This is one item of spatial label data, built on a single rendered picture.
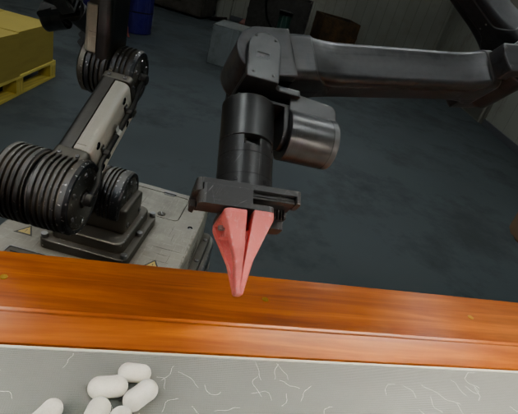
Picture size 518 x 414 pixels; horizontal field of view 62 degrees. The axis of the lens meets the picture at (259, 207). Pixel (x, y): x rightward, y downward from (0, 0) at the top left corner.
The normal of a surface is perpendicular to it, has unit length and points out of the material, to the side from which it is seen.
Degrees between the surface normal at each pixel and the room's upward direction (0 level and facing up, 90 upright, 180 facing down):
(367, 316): 0
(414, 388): 0
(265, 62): 45
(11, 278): 0
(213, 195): 39
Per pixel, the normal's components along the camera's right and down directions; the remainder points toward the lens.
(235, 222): 0.25, 0.03
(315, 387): 0.25, -0.84
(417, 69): 0.36, -0.18
